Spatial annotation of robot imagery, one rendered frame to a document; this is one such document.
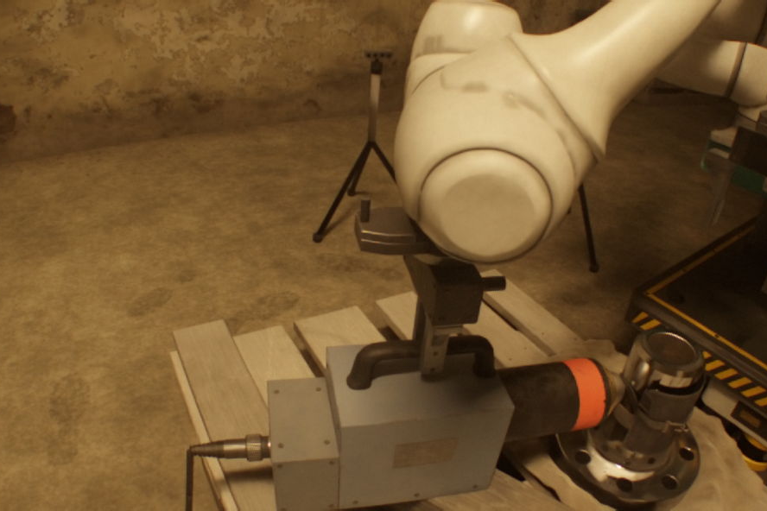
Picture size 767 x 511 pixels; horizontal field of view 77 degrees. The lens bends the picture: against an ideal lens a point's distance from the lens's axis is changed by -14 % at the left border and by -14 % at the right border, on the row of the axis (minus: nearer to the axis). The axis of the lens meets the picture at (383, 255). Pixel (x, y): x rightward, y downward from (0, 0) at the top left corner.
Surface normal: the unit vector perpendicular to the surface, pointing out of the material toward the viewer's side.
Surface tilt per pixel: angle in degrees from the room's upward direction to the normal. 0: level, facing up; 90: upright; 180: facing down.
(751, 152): 90
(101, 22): 90
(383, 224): 0
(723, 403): 90
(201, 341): 0
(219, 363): 0
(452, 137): 47
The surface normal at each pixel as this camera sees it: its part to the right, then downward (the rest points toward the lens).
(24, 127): 0.48, 0.48
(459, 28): -0.37, -0.02
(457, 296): 0.19, 0.51
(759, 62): -0.55, 0.34
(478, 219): -0.19, 0.58
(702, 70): -0.44, 0.77
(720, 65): -0.41, 0.62
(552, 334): 0.07, -0.86
